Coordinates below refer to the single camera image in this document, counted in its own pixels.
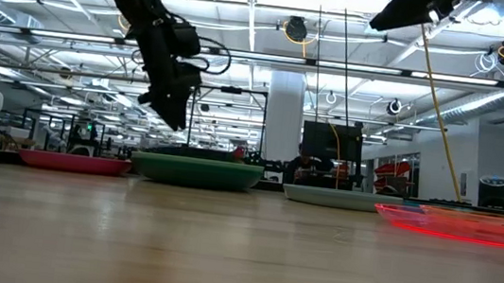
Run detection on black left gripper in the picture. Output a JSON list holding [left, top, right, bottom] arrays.
[[128, 13, 209, 134]]

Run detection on magenta plastic plate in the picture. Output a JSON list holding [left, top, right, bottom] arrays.
[[15, 148, 133, 180]]

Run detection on pale blue plastic plate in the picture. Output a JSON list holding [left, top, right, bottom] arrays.
[[280, 182, 405, 217]]

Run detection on red transparent plastic plate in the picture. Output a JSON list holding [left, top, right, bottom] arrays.
[[371, 201, 504, 249]]

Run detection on orange transparent plastic plate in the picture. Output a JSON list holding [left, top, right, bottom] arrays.
[[418, 203, 504, 226]]

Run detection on dark green plastic plate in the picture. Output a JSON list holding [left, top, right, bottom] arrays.
[[129, 152, 265, 197]]

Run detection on white building column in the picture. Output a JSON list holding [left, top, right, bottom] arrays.
[[261, 69, 309, 167]]

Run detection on person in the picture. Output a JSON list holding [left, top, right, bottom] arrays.
[[284, 143, 328, 188]]

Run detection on black monitor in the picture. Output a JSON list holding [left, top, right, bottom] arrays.
[[300, 120, 367, 165]]

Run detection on red stacked bins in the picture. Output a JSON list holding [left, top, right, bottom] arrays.
[[372, 157, 415, 193]]

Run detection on black cylindrical air purifier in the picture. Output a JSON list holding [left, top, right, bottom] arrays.
[[476, 173, 504, 211]]

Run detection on black background workstation frame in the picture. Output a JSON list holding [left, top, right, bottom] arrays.
[[184, 81, 270, 166]]

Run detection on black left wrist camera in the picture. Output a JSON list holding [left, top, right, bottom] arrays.
[[165, 20, 205, 60]]

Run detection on yellow hanging cable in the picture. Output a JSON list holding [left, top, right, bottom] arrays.
[[400, 23, 481, 203], [322, 123, 346, 189]]

